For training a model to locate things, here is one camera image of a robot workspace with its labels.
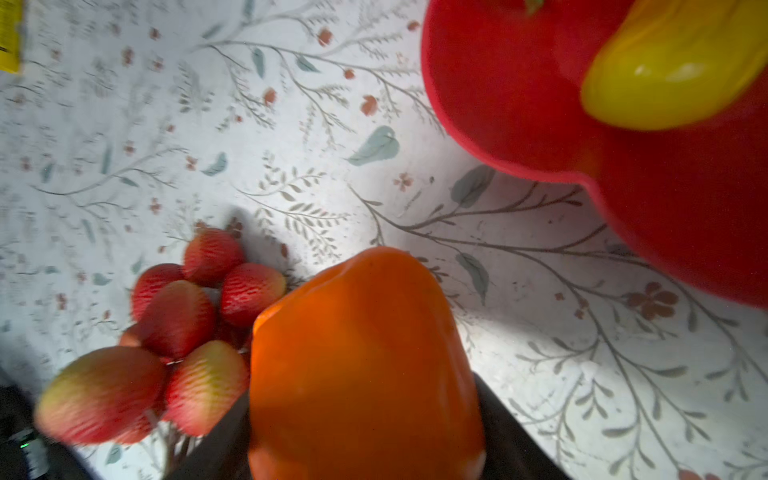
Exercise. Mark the yellow marker on table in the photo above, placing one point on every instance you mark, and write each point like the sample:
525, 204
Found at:
11, 17

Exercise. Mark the red fake lychee bunch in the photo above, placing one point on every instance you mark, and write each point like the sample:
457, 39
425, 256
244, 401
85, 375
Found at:
182, 359

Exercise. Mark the orange fake bell pepper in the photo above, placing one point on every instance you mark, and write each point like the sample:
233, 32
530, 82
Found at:
360, 373

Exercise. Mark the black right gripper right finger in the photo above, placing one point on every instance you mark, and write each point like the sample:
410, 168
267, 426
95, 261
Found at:
511, 453

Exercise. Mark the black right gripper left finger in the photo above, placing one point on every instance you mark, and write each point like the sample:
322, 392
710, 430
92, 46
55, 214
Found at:
223, 453

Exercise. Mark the red flower-shaped fruit bowl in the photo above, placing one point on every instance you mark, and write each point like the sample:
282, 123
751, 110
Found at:
505, 84

